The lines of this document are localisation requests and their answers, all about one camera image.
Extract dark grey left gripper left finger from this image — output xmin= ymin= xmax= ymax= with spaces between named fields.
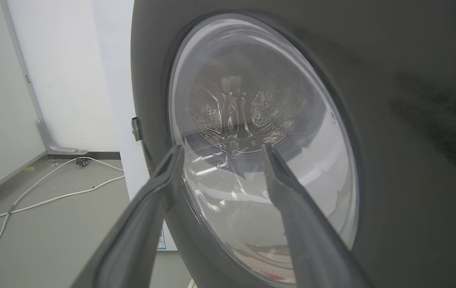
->
xmin=70 ymin=145 xmax=185 ymax=288

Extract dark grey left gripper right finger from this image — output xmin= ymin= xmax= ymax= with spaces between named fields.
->
xmin=261 ymin=143 xmax=372 ymax=288

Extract grey washing machine door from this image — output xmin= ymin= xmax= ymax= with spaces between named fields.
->
xmin=131 ymin=0 xmax=456 ymax=288

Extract metal door latch hook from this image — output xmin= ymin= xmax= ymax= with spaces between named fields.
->
xmin=131 ymin=117 xmax=143 ymax=141

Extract white washing machine body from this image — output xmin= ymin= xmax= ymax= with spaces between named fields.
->
xmin=92 ymin=0 xmax=178 ymax=252

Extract white partition panel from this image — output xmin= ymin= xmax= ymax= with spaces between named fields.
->
xmin=0 ymin=0 xmax=48 ymax=204

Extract white floor cable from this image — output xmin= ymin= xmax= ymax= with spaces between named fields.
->
xmin=0 ymin=175 xmax=125 ymax=235
xmin=0 ymin=156 xmax=124 ymax=276

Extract grey partition foot bracket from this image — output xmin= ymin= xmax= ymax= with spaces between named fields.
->
xmin=36 ymin=118 xmax=88 ymax=156

